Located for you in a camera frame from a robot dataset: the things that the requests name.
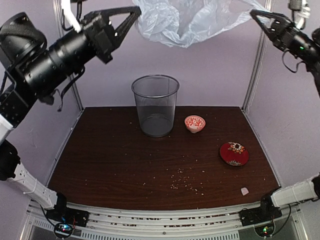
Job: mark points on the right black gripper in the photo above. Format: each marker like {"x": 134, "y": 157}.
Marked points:
{"x": 280, "y": 29}

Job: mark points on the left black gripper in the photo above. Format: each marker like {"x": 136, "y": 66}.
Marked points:
{"x": 109, "y": 36}

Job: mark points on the light blue plastic trash bag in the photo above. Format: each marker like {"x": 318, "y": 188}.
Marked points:
{"x": 182, "y": 23}

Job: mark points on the grey mesh trash bin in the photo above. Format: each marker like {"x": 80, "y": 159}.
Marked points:
{"x": 155, "y": 98}

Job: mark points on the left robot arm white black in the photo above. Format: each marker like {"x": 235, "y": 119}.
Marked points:
{"x": 36, "y": 70}

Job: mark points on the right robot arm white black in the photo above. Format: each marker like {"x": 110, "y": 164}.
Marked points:
{"x": 308, "y": 50}

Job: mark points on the orange white patterned bowl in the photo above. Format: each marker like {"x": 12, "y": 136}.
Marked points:
{"x": 194, "y": 123}

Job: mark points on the red floral overturned bowl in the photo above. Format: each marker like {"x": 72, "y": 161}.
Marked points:
{"x": 234, "y": 154}

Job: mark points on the small pink paper scrap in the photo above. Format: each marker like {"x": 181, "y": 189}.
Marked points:
{"x": 244, "y": 191}

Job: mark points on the right aluminium frame post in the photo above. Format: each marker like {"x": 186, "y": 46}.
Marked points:
{"x": 256, "y": 72}

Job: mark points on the aluminium frame post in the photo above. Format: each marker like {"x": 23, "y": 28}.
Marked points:
{"x": 256, "y": 72}
{"x": 58, "y": 13}

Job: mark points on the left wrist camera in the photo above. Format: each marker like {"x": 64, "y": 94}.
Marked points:
{"x": 69, "y": 21}

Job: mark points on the left aluminium frame post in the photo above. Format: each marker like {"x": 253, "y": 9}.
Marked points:
{"x": 58, "y": 13}

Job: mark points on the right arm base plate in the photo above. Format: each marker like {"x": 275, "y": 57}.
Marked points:
{"x": 256, "y": 215}

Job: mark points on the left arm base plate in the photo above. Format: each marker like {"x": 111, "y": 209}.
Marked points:
{"x": 70, "y": 216}

